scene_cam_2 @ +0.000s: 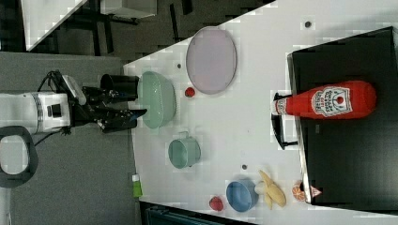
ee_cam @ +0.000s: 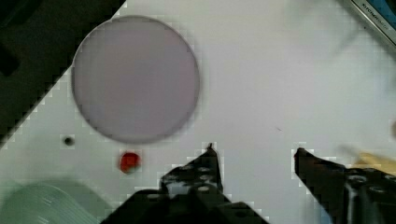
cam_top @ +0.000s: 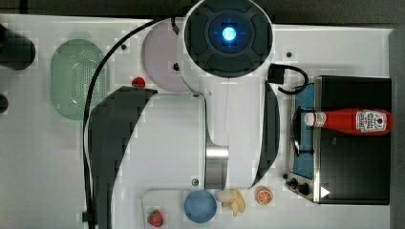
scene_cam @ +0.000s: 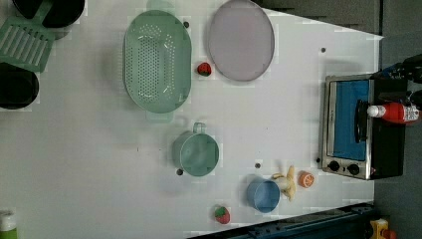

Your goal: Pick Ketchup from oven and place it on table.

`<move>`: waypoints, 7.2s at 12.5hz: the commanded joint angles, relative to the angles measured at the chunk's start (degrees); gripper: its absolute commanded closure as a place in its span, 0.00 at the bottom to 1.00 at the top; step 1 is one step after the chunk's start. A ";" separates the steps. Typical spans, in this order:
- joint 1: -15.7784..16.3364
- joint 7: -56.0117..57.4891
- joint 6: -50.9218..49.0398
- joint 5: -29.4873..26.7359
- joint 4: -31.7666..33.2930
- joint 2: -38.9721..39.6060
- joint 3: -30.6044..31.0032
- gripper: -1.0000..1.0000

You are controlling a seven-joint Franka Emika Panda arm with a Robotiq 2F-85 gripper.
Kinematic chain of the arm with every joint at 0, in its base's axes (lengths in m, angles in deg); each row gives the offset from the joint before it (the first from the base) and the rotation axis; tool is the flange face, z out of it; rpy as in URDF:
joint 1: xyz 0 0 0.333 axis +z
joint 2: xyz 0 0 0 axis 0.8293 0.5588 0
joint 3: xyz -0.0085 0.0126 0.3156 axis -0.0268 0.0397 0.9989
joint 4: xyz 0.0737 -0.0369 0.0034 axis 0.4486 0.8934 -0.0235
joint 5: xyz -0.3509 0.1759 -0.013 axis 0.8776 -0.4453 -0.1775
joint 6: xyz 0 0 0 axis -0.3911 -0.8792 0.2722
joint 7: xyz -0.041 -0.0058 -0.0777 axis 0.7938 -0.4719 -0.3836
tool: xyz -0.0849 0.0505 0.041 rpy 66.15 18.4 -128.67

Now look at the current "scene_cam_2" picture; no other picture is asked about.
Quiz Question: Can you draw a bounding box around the small strawberry near plate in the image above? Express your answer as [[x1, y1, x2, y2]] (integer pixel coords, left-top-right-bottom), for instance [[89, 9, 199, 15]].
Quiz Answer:
[[185, 87, 195, 98]]

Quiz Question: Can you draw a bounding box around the red plush ketchup bottle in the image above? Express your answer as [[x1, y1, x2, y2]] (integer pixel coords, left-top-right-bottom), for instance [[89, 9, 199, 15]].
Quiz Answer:
[[271, 81, 376, 120]]

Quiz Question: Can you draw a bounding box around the strawberry near table edge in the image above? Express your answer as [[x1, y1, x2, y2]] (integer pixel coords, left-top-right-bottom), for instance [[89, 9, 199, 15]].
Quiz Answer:
[[209, 196, 223, 212]]

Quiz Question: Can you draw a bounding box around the lilac round plate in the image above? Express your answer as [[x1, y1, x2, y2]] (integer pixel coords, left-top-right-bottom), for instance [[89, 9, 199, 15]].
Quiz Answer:
[[186, 26, 237, 95]]

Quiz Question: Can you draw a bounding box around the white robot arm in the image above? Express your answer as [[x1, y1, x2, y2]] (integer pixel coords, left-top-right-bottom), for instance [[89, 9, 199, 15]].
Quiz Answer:
[[1, 71, 146, 188]]

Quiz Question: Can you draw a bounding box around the green oval colander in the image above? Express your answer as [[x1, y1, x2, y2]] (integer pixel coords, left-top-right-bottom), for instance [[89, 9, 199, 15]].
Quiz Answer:
[[138, 71, 176, 129]]

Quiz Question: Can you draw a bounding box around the black toaster oven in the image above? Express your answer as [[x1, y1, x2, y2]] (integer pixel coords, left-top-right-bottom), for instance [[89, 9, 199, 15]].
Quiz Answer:
[[271, 26, 397, 215]]

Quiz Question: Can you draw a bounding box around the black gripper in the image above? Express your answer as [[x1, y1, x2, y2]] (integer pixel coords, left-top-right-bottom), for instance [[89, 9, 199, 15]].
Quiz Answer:
[[61, 75, 147, 133]]

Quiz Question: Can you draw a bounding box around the green white bottle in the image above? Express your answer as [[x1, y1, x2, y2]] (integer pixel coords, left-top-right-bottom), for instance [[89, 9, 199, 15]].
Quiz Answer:
[[131, 174, 143, 198]]

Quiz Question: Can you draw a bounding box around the plush peeled banana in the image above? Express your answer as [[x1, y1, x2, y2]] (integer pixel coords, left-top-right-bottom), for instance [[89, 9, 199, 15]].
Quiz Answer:
[[254, 170, 286, 209]]

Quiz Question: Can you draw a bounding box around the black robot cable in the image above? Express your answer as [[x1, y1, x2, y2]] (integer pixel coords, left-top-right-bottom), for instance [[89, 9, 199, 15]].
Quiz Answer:
[[33, 70, 69, 147]]

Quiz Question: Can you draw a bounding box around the orange slice toy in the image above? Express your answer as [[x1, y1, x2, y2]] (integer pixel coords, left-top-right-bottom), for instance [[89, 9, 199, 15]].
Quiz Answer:
[[292, 181, 306, 202]]

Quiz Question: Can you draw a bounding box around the green mug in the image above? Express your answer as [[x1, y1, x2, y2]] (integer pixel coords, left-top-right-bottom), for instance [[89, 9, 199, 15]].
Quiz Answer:
[[168, 131, 201, 169]]

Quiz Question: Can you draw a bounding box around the black cylindrical cup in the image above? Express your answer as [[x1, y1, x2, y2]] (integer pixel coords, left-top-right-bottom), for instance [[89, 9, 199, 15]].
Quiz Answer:
[[100, 74, 139, 97]]

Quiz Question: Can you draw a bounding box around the blue cup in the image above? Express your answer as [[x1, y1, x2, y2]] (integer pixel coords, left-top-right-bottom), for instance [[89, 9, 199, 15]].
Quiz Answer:
[[226, 179, 259, 213]]

